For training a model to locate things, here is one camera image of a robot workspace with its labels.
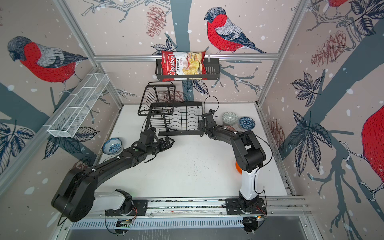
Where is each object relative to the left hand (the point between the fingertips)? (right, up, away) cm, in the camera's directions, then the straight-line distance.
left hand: (169, 143), depth 85 cm
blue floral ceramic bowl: (-39, -4, +10) cm, 41 cm away
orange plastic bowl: (+39, -13, -3) cm, 42 cm away
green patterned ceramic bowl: (+41, +14, +25) cm, 50 cm away
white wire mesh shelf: (-48, +20, -9) cm, 52 cm away
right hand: (+20, +9, +15) cm, 27 cm away
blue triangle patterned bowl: (+53, +11, +22) cm, 58 cm away
